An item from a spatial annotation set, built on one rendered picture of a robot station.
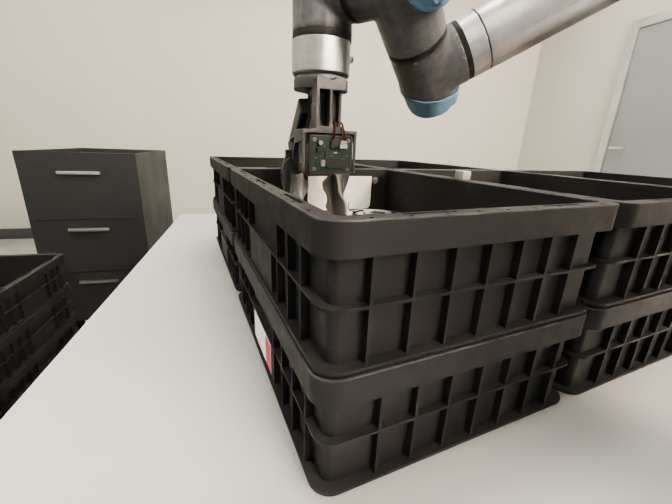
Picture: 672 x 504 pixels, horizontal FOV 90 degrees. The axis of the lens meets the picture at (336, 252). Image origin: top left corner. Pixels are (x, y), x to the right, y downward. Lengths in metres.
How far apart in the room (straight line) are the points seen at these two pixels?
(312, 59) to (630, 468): 0.53
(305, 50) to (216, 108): 3.32
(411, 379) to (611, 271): 0.26
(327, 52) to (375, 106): 3.57
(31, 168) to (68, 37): 2.32
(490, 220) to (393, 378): 0.13
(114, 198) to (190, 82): 2.19
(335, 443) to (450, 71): 0.43
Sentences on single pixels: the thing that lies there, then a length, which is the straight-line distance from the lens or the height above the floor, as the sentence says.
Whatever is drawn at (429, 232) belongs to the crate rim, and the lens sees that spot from 0.23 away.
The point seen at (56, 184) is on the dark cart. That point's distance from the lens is 1.89.
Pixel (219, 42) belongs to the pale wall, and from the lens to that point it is 3.86.
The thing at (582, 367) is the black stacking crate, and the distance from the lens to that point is 0.50.
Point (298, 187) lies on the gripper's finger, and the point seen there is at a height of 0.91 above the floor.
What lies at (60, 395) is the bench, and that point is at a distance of 0.50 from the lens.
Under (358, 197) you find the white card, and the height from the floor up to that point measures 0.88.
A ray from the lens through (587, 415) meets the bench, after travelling 0.49.
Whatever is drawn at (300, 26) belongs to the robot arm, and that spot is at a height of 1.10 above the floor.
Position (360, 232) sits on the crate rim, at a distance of 0.20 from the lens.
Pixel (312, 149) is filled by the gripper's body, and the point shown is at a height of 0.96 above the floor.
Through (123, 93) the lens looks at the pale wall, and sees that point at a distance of 3.92.
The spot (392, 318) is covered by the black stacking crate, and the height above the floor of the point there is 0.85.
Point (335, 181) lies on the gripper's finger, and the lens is 0.50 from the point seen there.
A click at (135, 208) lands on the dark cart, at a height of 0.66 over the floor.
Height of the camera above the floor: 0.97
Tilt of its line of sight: 18 degrees down
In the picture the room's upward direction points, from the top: 2 degrees clockwise
